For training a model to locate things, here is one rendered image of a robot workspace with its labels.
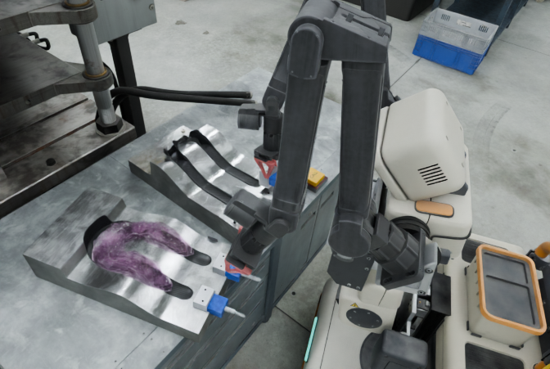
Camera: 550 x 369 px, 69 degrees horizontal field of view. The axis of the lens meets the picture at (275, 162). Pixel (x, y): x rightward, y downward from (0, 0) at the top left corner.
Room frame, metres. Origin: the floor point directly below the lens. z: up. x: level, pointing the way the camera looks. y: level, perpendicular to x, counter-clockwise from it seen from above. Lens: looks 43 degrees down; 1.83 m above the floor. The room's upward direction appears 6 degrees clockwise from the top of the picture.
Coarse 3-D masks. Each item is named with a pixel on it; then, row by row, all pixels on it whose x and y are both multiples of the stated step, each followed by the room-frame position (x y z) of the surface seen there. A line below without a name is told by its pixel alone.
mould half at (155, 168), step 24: (168, 144) 1.08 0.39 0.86; (192, 144) 1.01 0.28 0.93; (216, 144) 1.04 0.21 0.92; (144, 168) 0.95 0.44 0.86; (168, 168) 0.89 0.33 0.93; (216, 168) 0.95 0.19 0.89; (240, 168) 0.97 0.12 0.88; (168, 192) 0.87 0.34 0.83; (192, 192) 0.84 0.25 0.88; (216, 216) 0.76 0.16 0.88
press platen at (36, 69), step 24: (0, 48) 1.32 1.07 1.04; (24, 48) 1.34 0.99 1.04; (48, 48) 1.52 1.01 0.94; (0, 72) 1.17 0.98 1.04; (24, 72) 1.18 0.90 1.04; (48, 72) 1.20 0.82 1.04; (72, 72) 1.21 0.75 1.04; (0, 96) 1.03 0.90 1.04; (24, 96) 1.05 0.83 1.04; (48, 96) 1.11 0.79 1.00; (0, 120) 0.97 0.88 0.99
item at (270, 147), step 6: (264, 132) 0.89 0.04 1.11; (264, 138) 0.88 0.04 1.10; (270, 138) 0.87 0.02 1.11; (276, 138) 0.87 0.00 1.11; (264, 144) 0.88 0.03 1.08; (270, 144) 0.87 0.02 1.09; (276, 144) 0.87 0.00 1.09; (258, 150) 0.87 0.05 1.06; (264, 150) 0.87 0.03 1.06; (270, 150) 0.86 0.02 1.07; (276, 150) 0.87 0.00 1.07; (270, 156) 0.84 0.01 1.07
